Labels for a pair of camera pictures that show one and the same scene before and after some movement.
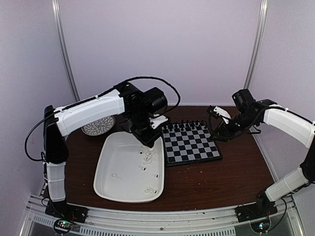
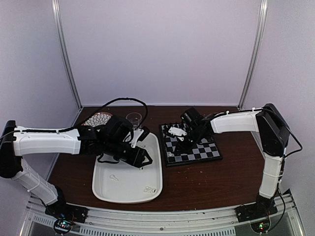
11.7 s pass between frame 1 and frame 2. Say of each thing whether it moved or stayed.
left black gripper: moved
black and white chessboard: stayed
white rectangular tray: stayed
